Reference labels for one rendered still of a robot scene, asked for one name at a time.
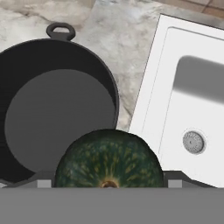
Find dark green squash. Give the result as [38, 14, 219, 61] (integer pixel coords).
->
[53, 129, 165, 189]

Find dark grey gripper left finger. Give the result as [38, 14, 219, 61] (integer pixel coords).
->
[3, 171, 57, 189]

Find white sink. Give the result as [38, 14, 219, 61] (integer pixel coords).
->
[128, 13, 224, 189]

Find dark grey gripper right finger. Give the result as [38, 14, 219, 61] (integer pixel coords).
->
[162, 171, 217, 189]

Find black pot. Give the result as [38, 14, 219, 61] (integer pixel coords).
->
[0, 22, 121, 186]

